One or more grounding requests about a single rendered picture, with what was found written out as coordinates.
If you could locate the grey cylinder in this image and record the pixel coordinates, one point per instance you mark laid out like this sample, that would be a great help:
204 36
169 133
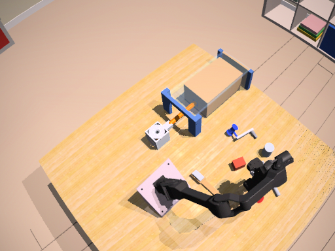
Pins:
268 149

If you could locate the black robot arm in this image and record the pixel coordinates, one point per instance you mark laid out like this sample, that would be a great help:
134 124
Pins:
218 204

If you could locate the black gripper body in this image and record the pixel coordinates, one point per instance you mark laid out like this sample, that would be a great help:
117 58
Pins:
251 183

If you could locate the blue-handled crank handle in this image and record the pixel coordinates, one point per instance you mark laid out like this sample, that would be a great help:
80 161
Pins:
234 127

